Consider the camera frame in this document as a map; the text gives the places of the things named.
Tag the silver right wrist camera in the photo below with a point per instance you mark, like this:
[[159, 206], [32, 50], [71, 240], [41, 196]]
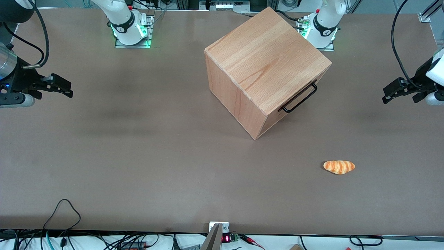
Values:
[[15, 100]]

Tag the toy croissant bread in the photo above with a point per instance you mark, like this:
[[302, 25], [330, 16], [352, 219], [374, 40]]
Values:
[[339, 166]]

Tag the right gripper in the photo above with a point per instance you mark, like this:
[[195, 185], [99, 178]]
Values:
[[25, 79]]

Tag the red digit display module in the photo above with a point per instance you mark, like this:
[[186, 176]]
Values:
[[227, 238]]

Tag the red and black test lead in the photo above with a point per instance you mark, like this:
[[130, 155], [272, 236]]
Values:
[[251, 240]]

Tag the aluminium frame profile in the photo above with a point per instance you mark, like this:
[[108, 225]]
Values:
[[428, 14]]

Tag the brown cardboard piece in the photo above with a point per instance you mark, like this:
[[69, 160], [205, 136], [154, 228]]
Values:
[[295, 247]]

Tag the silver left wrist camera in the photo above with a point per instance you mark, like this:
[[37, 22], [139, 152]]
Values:
[[435, 98]]

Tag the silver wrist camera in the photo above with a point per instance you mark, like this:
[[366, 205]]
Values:
[[15, 100], [435, 98]]

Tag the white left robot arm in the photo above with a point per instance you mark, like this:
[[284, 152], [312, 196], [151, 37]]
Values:
[[326, 21]]

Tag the grey camera mount bar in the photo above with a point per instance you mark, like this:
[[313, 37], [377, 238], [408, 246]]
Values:
[[213, 239]]

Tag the lit power strip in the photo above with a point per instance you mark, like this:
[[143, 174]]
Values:
[[225, 5]]

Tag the small metal bracket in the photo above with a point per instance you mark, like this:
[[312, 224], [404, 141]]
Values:
[[225, 226]]

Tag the wooden drawer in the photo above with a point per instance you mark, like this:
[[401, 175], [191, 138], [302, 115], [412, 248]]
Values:
[[274, 119]]

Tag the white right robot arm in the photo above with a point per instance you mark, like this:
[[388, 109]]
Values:
[[122, 21]]

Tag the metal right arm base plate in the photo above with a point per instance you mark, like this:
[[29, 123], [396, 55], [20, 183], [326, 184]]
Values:
[[150, 27]]

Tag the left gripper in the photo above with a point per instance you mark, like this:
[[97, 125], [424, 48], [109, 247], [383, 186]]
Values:
[[418, 84]]

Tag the light wooden drawer cabinet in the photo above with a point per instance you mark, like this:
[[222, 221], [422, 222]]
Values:
[[249, 59]]

